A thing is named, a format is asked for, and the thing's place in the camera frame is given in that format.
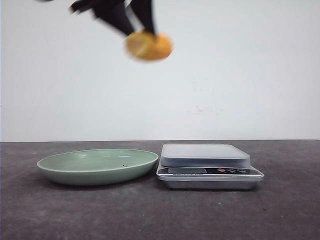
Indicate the yellow corn cob piece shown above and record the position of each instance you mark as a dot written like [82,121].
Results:
[145,46]

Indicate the green shallow plate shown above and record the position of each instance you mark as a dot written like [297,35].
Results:
[95,167]

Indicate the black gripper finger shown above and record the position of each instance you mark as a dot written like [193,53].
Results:
[143,10]
[111,12]

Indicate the silver digital kitchen scale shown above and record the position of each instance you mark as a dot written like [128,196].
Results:
[207,166]

